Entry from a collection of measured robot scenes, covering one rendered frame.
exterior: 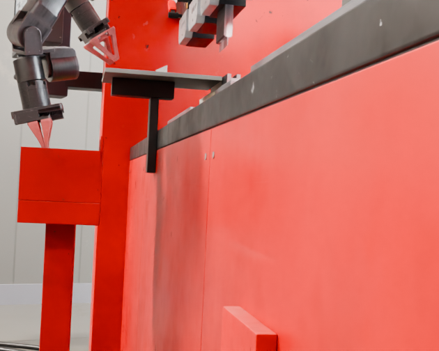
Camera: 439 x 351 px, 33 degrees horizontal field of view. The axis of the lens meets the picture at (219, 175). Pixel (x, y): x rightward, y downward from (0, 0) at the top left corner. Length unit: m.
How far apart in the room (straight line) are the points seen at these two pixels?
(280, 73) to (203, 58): 1.97
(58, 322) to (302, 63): 1.07
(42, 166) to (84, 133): 3.18
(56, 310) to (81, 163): 0.32
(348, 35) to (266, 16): 2.20
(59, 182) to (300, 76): 0.93
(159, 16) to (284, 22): 0.46
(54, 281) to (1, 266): 3.02
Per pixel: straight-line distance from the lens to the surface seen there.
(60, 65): 1.56
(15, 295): 4.62
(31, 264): 4.63
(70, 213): 1.50
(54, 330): 1.60
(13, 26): 1.55
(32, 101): 1.53
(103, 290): 2.61
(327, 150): 0.55
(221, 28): 1.78
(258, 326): 0.69
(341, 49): 0.54
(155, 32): 2.64
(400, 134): 0.44
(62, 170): 1.50
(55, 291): 1.58
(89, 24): 1.84
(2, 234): 4.58
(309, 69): 0.61
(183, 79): 1.69
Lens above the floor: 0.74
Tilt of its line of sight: 1 degrees up
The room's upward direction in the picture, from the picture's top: 3 degrees clockwise
